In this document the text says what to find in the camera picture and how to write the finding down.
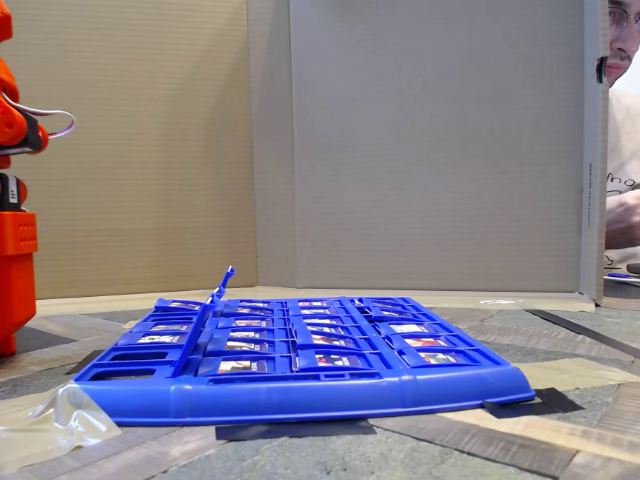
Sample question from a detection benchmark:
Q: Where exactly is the folded cardboard box wall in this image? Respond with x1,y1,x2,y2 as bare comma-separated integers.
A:
247,0,610,314

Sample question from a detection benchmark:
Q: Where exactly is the blue flip tile Raphael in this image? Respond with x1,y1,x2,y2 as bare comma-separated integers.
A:
171,294,217,379

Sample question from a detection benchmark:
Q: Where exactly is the clear plastic tape piece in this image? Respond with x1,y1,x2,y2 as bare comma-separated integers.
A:
0,382,123,474

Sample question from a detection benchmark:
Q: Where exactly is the blue flip tile Steve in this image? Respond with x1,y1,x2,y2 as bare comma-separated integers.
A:
217,265,237,302

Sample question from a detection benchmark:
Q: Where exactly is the person in printed T-shirt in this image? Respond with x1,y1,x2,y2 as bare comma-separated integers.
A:
597,0,640,274

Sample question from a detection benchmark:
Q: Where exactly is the long black tape strip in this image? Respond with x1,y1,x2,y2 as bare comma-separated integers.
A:
524,308,640,361

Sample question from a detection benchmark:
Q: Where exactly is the person's bare forearm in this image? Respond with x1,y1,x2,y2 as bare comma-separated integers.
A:
604,192,640,251

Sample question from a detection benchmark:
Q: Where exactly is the white red servo cable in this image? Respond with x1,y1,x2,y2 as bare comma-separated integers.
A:
2,92,77,141

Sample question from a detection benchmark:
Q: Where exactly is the blue flip tile Lucia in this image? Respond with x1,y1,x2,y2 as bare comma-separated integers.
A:
199,286,225,351

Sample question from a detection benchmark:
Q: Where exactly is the black tape piece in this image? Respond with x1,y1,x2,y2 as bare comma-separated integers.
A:
64,349,109,376
482,387,586,420

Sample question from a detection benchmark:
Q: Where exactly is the orange robot base pedestal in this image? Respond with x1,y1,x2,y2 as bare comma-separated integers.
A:
0,212,39,357

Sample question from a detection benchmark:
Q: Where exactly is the blue plastic guessing game board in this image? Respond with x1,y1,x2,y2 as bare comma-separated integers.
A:
72,295,536,428

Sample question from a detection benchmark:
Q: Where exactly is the blue and white flat object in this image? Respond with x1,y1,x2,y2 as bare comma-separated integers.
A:
602,271,640,289

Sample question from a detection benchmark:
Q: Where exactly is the beige packing tape patch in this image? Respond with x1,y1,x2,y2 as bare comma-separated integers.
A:
517,357,629,397

